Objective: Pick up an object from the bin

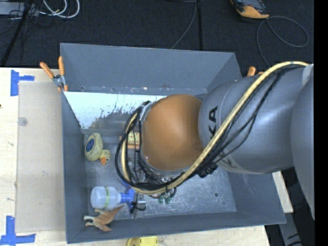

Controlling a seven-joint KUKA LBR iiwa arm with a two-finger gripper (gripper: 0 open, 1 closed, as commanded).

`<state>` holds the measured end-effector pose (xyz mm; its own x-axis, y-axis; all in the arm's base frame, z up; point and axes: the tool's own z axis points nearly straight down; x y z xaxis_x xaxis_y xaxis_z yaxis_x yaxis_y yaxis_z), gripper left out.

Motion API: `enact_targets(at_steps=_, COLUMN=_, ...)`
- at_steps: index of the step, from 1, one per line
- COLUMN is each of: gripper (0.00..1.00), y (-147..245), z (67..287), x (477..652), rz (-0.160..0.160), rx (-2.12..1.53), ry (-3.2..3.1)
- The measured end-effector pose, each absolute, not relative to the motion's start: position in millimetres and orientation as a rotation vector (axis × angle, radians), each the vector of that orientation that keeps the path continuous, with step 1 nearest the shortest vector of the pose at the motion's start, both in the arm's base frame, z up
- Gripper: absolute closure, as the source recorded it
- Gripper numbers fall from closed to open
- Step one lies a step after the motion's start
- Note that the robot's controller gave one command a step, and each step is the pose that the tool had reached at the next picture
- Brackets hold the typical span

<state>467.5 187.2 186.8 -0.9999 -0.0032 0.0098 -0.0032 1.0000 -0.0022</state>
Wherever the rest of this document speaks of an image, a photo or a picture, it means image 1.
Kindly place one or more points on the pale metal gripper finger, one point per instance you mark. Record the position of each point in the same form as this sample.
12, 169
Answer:
141, 204
136, 197

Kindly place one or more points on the white spray bottle blue nozzle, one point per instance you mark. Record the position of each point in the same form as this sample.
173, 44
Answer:
102, 197

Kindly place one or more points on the tan toy animal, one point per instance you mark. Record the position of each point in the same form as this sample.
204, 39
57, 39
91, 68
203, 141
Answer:
105, 218

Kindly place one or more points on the orange and white box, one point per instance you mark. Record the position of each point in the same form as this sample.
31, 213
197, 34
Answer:
133, 138

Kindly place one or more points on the yellow rubber duck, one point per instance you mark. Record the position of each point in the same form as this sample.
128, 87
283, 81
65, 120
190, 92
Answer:
93, 146

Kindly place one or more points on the pale wood board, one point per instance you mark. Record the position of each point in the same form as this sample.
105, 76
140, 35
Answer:
38, 150

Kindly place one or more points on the grey metal bin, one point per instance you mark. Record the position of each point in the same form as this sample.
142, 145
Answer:
143, 68

